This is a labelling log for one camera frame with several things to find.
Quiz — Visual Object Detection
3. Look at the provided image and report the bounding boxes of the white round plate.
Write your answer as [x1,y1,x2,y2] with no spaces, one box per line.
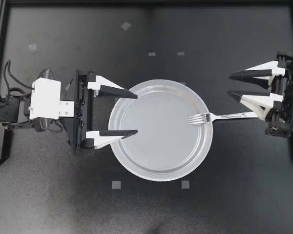
[107,78,214,182]

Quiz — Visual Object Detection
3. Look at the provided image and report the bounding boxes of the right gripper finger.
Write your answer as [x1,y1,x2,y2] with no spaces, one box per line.
[227,89,284,120]
[229,60,284,90]

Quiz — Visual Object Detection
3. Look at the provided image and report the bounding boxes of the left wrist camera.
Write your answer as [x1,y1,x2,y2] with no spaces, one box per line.
[29,77,75,120]

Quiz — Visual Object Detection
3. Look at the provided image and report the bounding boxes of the silver metal fork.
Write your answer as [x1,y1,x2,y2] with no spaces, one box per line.
[187,111,260,126]

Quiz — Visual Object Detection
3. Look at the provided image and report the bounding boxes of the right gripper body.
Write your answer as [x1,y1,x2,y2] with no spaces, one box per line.
[264,50,293,139]

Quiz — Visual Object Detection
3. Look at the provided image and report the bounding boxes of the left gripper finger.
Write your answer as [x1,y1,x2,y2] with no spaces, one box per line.
[85,129,139,150]
[87,75,139,99]

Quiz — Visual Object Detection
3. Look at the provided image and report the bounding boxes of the black cable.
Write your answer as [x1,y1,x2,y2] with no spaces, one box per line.
[3,59,33,98]

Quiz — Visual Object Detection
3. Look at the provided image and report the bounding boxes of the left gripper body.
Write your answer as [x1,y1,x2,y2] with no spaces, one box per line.
[63,70,99,157]

